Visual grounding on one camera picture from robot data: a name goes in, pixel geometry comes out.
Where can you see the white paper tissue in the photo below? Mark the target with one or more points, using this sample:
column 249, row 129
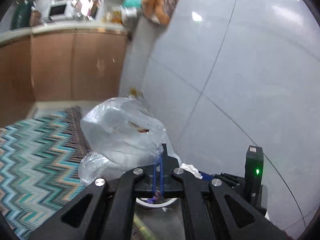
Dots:
column 192, row 170

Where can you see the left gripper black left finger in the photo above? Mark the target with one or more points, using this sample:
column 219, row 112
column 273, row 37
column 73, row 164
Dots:
column 103, row 210

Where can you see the white rimmed black trash bin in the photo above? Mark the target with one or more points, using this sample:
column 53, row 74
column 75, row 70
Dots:
column 154, row 203

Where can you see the brown kitchen base cabinets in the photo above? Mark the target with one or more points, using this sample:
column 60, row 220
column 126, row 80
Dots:
column 73, row 64

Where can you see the clear plastic bag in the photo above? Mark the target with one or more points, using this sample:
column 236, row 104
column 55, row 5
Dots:
column 122, row 135

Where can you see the clear oil bottle yellow cap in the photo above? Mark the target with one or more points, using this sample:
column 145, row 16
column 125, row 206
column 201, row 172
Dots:
column 135, row 94

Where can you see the zigzag patterned floor rug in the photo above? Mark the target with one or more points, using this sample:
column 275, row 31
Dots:
column 39, row 168

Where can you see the white microwave oven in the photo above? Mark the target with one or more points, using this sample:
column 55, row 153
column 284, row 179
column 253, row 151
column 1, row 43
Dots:
column 59, row 11

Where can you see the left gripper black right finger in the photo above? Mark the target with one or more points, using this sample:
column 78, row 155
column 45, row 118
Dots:
column 213, row 210

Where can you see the dark green kettle appliance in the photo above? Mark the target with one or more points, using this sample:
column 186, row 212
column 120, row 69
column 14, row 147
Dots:
column 22, row 14

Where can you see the black camera tracker box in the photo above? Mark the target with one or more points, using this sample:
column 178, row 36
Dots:
column 253, row 173

